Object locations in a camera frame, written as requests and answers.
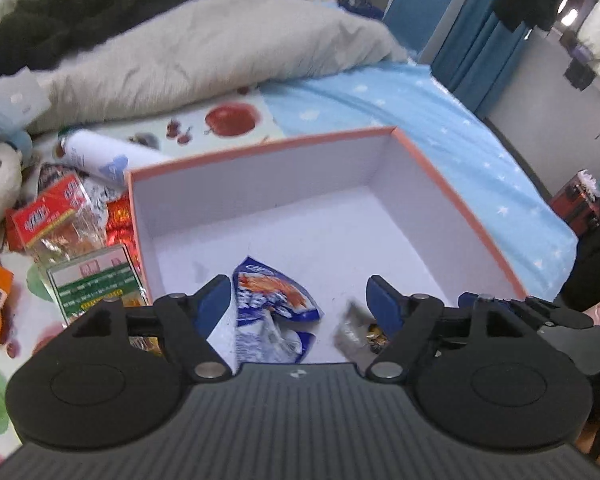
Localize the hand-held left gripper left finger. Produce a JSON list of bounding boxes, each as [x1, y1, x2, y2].
[[67, 274, 232, 383]]

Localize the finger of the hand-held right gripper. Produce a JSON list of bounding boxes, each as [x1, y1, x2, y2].
[[457, 291, 597, 332]]

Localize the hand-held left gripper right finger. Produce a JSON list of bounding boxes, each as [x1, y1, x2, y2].
[[365, 274, 537, 384]]

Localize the silver snack wrapper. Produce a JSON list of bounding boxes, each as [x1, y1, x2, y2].
[[334, 300, 392, 362]]

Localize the blue white snack packet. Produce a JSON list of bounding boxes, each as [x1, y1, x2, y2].
[[232, 257, 326, 366]]

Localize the pink cardboard box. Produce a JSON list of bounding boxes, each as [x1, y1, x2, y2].
[[126, 127, 528, 366]]

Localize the green-label snack packet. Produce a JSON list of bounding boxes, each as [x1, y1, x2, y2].
[[46, 244, 153, 326]]

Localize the shiny red foil packet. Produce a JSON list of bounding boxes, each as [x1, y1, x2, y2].
[[105, 195, 143, 281]]

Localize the red-label clear snack packet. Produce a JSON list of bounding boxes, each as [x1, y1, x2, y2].
[[7, 175, 106, 266]]

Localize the red suitcase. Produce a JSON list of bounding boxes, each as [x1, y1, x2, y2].
[[550, 170, 600, 241]]

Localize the white plastic bag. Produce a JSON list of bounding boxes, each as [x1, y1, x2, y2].
[[576, 169, 600, 197]]

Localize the fruit print bed sheet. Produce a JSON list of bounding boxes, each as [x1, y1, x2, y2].
[[0, 90, 286, 466]]

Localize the white spray bottle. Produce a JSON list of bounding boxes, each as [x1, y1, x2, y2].
[[57, 129, 131, 191]]

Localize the blue star bed sheet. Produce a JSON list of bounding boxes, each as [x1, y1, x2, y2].
[[257, 62, 578, 301]]

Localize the small black hanging garment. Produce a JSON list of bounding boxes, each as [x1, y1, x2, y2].
[[565, 60, 597, 92]]

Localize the grey duvet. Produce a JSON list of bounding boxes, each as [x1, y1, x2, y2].
[[0, 0, 411, 136]]

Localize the blue curtain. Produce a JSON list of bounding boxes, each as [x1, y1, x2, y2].
[[432, 0, 531, 116]]

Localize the light blue plastic bag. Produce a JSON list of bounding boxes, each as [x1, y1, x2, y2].
[[0, 67, 51, 141]]

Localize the dark blue cloth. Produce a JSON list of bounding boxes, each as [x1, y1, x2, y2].
[[337, 0, 386, 21]]

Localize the blue chair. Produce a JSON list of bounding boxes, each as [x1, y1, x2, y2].
[[382, 0, 456, 56]]

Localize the large black garment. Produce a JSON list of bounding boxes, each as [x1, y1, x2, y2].
[[0, 0, 236, 81]]

